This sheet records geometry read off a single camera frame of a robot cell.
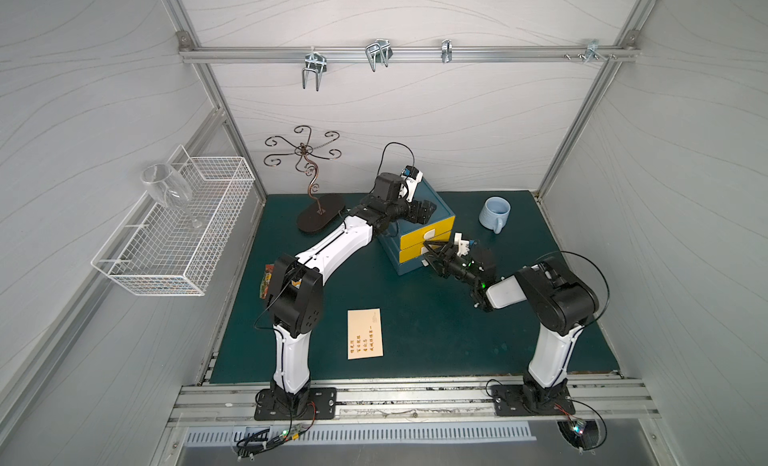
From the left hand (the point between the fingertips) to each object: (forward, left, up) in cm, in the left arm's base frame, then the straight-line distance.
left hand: (428, 205), depth 86 cm
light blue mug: (+13, -27, -18) cm, 35 cm away
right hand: (-7, +1, -11) cm, 13 cm away
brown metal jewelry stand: (+13, +39, -21) cm, 47 cm away
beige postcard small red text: (-30, +18, -23) cm, 41 cm away
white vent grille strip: (-53, +16, -24) cm, 61 cm away
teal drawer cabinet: (-9, +4, -15) cm, 18 cm away
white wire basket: (-19, +60, +8) cm, 64 cm away
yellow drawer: (-8, +1, -4) cm, 8 cm away
